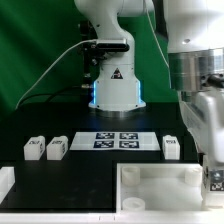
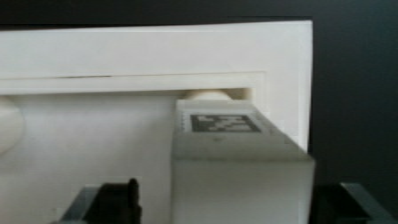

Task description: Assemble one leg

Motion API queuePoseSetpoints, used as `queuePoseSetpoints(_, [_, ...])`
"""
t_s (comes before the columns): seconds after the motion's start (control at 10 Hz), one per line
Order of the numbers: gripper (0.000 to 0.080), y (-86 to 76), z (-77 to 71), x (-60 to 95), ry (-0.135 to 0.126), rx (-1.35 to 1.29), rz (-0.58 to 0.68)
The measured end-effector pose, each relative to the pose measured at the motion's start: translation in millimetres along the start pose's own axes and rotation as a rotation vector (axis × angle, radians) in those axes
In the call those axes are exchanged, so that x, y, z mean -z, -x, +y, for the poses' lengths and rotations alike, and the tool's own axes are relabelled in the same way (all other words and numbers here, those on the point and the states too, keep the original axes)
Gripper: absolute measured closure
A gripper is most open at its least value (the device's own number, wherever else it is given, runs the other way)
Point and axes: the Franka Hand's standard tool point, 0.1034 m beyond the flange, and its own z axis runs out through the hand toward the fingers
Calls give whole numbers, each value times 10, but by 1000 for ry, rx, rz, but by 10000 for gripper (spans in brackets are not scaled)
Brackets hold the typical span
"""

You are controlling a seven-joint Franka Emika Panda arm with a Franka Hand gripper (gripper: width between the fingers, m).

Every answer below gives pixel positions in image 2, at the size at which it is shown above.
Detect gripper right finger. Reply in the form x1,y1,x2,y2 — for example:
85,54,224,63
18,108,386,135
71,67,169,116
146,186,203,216
313,183,398,224

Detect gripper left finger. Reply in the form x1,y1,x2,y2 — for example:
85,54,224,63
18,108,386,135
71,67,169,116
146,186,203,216
59,179,142,224

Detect white leg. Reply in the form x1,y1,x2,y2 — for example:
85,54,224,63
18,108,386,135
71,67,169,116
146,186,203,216
171,90,315,224

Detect white square tabletop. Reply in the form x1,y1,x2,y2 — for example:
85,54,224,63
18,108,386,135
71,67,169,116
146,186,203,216
0,21,313,224

